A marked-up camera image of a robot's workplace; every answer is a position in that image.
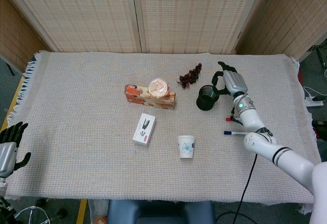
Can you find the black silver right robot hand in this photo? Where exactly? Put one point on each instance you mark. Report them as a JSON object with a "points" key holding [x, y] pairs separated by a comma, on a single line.
{"points": [[235, 81]]}

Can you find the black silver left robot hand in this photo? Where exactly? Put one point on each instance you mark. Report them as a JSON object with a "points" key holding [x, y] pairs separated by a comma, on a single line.
{"points": [[6, 155]]}

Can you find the black capped green marker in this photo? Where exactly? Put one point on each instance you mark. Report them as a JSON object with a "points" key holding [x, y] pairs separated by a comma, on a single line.
{"points": [[211, 91]]}

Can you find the red capped white marker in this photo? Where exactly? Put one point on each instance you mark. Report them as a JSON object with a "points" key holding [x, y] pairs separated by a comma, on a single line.
{"points": [[228, 119]]}

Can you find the blue capped white marker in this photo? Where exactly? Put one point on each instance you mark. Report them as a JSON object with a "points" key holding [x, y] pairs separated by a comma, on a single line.
{"points": [[233, 133]]}

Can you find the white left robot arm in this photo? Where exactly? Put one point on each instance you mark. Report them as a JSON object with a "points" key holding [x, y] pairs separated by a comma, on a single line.
{"points": [[3, 185]]}

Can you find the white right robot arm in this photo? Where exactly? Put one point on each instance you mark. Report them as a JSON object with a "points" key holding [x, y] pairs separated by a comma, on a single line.
{"points": [[293, 160]]}

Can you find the black mesh pen holder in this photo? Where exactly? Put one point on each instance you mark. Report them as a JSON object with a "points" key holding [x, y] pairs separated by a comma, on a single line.
{"points": [[205, 102]]}

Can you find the dark red grape bunch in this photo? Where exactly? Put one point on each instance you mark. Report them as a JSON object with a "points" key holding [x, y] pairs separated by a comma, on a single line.
{"points": [[190, 77]]}

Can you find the chrome stool base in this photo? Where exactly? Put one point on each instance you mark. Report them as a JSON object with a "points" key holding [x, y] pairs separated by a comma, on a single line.
{"points": [[30, 212]]}

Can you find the woven bamboo screen panel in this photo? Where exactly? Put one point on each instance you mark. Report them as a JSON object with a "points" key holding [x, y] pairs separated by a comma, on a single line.
{"points": [[288, 20], [15, 43], [81, 14], [194, 14]]}

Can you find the white power strip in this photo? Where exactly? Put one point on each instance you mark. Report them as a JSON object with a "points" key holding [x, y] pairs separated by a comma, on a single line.
{"points": [[313, 103]]}

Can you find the white flower print paper cup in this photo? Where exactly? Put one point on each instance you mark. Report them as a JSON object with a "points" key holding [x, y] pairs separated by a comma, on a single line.
{"points": [[186, 147]]}

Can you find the beige woven tablecloth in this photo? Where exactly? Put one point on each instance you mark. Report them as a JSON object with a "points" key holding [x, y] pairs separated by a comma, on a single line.
{"points": [[89, 106]]}

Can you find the orange snack box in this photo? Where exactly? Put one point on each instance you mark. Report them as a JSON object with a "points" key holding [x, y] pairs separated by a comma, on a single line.
{"points": [[138, 95]]}

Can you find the black equipment case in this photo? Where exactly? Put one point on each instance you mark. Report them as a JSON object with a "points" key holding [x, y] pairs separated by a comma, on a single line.
{"points": [[320, 129]]}

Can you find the white stapler box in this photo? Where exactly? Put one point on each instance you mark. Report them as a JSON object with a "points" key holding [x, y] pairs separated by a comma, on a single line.
{"points": [[144, 129]]}

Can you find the orange round object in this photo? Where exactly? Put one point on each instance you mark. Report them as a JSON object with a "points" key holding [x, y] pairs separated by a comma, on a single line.
{"points": [[101, 220]]}

